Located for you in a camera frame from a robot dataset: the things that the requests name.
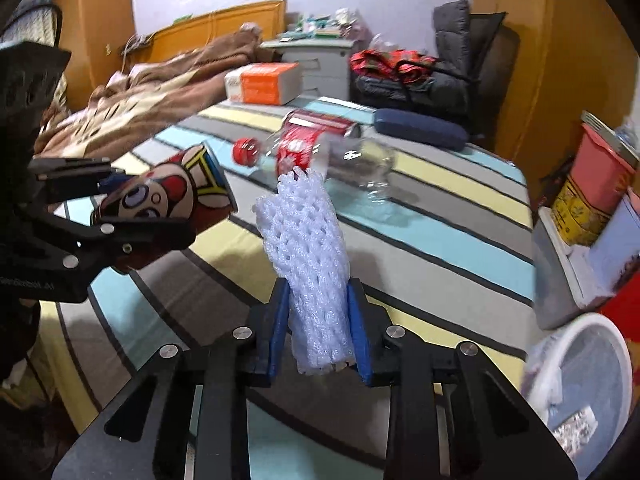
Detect white round trash bin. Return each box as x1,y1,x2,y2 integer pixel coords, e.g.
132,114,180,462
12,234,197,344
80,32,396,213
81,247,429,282
520,312,633,476

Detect dark folded clothes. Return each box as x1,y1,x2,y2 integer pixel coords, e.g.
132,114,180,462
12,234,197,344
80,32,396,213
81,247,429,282
350,67,473,121

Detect red gift box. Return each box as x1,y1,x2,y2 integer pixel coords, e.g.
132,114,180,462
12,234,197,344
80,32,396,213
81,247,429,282
597,280,640,341

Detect pile of small bedside boxes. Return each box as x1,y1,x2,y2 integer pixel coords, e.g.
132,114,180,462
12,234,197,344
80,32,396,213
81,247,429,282
277,7,363,43

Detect clear plastic bin liner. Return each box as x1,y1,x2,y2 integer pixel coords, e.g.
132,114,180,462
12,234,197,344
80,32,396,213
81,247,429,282
525,320,628,471

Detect clear bottle with red label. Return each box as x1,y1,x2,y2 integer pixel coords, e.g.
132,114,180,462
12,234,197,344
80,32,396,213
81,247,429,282
232,109,396,201

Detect grey nightstand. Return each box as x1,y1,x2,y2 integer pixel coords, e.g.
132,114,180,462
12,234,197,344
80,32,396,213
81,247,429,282
260,35,358,103

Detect lavender plastic bucket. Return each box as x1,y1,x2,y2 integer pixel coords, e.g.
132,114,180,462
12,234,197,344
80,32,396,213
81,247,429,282
590,192,640,301

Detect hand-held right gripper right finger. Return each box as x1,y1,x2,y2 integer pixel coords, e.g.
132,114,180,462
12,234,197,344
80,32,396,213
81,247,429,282
347,280,581,480

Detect pink storage box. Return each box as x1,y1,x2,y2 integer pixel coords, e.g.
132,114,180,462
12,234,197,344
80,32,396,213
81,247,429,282
575,110,640,213

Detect grey quilted cushion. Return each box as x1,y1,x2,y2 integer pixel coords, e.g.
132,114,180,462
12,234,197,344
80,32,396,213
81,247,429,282
432,0,473,78

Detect clear storage box white lid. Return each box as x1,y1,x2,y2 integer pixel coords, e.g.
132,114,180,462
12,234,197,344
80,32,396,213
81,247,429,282
532,205,626,331

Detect wooden headboard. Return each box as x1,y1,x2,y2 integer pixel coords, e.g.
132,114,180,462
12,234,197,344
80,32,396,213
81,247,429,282
120,0,288,66

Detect yellow wooden wardrobe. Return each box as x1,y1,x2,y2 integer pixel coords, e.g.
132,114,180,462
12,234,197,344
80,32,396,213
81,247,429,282
470,0,616,161

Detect black chair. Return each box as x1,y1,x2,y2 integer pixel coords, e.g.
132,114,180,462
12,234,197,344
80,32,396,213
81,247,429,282
395,10,521,143

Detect brown plush blanket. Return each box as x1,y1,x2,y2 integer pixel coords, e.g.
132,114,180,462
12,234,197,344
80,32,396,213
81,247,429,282
34,27,263,161

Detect cartoon print can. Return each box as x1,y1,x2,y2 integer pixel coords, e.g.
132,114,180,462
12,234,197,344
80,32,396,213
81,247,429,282
90,142,238,273

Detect white foam net sleeve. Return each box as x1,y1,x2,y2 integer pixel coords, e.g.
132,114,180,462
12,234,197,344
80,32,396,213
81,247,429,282
255,167,357,376

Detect striped bed sheet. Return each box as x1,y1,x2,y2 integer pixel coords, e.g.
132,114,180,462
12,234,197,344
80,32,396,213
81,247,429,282
40,95,533,480

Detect clear plastic bag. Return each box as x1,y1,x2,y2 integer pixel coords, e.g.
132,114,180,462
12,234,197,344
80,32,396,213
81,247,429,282
370,34,401,56

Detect navy blue case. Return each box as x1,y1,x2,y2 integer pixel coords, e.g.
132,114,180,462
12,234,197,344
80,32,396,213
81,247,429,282
374,108,468,151

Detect red black plaid bag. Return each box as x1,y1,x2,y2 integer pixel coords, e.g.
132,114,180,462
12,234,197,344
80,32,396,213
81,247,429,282
349,49,438,86

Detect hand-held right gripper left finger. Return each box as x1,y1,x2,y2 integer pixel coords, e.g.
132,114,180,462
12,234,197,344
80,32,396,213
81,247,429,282
50,277,292,480

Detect yellow wooden door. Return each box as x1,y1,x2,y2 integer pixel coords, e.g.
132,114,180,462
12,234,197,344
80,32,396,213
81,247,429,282
52,0,136,111

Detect orange white tissue pack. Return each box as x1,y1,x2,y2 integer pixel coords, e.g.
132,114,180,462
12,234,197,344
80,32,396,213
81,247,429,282
224,62,303,106

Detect yellow printed box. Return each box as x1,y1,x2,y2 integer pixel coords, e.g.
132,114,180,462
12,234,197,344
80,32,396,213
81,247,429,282
552,175,613,246

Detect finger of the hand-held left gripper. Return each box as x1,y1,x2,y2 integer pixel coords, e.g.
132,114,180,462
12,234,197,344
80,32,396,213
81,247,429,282
27,156,127,206
75,221,197,268

